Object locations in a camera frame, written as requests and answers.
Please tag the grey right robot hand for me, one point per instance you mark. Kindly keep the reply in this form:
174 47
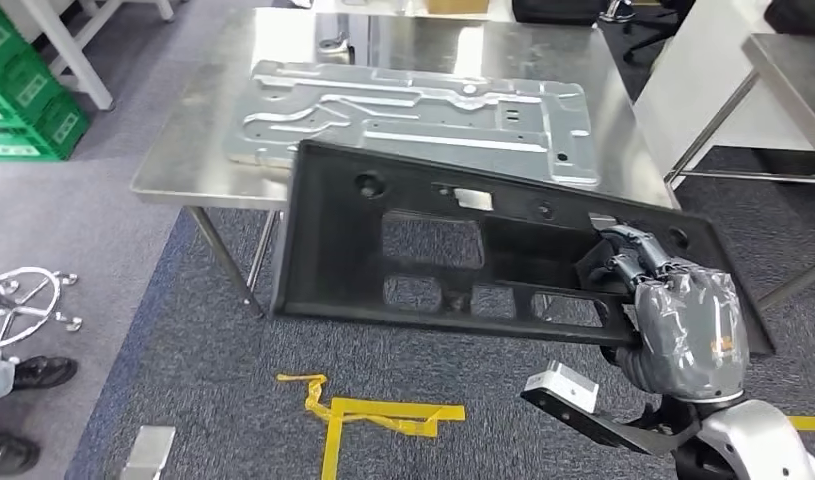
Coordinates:
695 331

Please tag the black plastic panel part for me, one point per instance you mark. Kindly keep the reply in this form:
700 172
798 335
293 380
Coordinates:
334 218

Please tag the small metal hook part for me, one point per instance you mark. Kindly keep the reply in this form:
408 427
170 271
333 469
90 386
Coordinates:
334 45

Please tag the steel workbench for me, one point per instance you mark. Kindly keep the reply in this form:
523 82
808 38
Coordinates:
202 152

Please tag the white side panel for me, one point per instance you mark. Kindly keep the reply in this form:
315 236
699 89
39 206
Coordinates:
698 86

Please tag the steel side table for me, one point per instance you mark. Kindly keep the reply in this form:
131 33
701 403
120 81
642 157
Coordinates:
798 86

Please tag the black office chair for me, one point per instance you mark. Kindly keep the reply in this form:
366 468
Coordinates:
645 33

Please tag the black case yellow label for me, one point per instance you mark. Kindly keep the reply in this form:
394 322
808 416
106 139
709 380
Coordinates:
559 10

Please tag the crumpled yellow floor tape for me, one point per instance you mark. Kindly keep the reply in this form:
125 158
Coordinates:
354 414

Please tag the stamped sheet metal plate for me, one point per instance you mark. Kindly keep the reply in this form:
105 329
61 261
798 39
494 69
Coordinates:
414 112

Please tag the cardboard box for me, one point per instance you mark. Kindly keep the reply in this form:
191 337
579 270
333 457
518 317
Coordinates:
456 5

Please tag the white desk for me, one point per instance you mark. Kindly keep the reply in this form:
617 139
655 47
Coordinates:
380 6

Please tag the clear plastic case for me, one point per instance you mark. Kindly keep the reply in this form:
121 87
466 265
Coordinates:
145 454

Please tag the person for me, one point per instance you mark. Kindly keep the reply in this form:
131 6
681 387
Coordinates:
46 372

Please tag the black stool chrome base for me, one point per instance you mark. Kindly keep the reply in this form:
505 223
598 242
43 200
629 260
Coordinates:
23 305

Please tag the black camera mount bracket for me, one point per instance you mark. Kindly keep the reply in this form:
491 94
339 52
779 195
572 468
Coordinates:
612 434

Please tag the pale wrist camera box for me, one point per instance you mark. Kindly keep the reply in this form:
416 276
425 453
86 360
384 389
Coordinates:
566 387

